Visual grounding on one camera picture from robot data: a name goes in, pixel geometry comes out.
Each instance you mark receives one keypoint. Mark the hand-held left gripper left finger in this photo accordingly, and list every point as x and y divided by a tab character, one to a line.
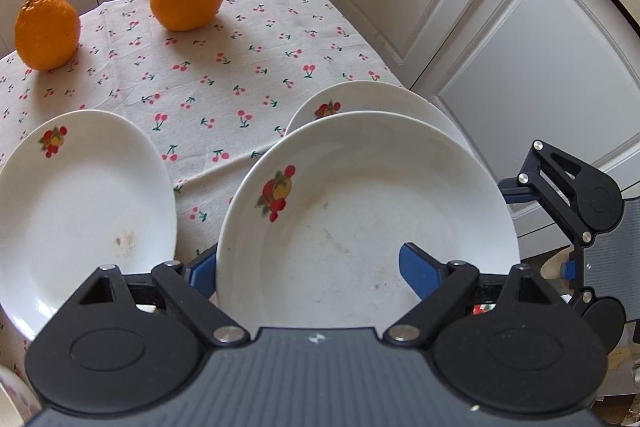
202	272

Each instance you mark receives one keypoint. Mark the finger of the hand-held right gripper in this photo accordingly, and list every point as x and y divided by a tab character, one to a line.
520	194
580	272

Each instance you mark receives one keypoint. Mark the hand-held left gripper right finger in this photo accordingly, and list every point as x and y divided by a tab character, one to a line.
420	272

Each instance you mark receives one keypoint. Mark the white fruit-print plate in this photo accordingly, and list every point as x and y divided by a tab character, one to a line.
85	207
350	217
380	99

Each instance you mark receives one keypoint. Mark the cherry-print tablecloth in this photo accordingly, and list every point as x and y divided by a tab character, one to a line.
200	57

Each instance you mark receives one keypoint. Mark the white ceramic bowl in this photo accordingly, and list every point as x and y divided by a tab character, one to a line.
12	397

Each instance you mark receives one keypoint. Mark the leafless orange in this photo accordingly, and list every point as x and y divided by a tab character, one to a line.
47	32

